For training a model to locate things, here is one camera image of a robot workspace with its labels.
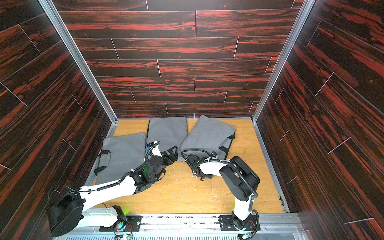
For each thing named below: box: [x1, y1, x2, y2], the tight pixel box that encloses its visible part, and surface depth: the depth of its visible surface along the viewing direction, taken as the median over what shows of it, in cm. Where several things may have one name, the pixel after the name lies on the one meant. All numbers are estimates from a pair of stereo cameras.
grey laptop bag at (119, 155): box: [93, 132, 146, 185], surface depth 97 cm
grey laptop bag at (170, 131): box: [145, 116, 188, 162], surface depth 113 cm
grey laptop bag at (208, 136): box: [179, 115, 236, 161], surface depth 103 cm
